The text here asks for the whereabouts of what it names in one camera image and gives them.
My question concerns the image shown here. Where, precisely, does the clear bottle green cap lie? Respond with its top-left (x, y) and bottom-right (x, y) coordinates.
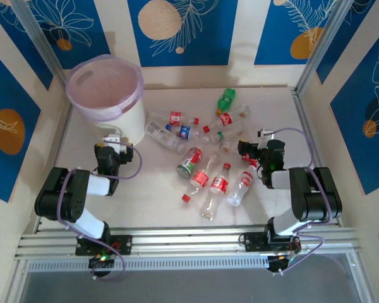
top-left (217, 128), bottom-right (246, 143)

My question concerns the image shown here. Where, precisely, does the white bin with pink liner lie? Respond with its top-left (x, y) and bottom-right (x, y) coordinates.
top-left (65, 54), bottom-right (146, 146)

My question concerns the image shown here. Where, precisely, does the green plastic bottle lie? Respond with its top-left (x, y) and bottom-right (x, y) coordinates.
top-left (215, 87), bottom-right (237, 115)

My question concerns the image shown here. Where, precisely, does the bottle red and green label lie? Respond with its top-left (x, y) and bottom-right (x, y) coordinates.
top-left (176, 146), bottom-right (205, 180)

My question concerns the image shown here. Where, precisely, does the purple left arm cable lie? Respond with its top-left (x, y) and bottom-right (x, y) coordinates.
top-left (57, 146), bottom-right (143, 282)

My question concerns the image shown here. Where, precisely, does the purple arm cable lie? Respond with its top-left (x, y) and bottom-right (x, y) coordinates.
top-left (57, 146), bottom-right (143, 282)
top-left (265, 127), bottom-right (333, 276)

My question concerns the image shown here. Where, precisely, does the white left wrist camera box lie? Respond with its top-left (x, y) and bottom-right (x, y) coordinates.
top-left (102, 133), bottom-right (129, 153)

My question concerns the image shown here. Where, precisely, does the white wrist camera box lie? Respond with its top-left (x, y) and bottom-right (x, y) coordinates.
top-left (258, 128), bottom-right (276, 142)
top-left (102, 133), bottom-right (129, 153)

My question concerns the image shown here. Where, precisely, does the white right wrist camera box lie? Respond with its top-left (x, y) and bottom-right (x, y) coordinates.
top-left (258, 128), bottom-right (276, 142)

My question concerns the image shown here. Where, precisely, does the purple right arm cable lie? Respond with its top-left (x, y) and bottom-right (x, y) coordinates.
top-left (265, 127), bottom-right (333, 276)

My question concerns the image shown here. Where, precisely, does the aluminium side rail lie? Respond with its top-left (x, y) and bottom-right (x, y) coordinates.
top-left (291, 88), bottom-right (341, 227)

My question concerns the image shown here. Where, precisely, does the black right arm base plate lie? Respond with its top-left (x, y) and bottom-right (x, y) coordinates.
top-left (241, 231), bottom-right (301, 254)

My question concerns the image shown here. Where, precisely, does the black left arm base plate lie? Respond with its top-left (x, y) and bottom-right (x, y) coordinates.
top-left (75, 234), bottom-right (133, 256)

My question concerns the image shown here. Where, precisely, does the aluminium mounting rail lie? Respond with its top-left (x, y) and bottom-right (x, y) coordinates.
top-left (14, 224), bottom-right (363, 262)

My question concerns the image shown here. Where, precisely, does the grey slotted cable duct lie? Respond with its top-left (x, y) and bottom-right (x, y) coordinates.
top-left (27, 254), bottom-right (271, 273)

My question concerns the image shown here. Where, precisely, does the aluminium frame post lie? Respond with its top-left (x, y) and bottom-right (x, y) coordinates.
top-left (11, 0), bottom-right (69, 92)
top-left (295, 0), bottom-right (351, 95)

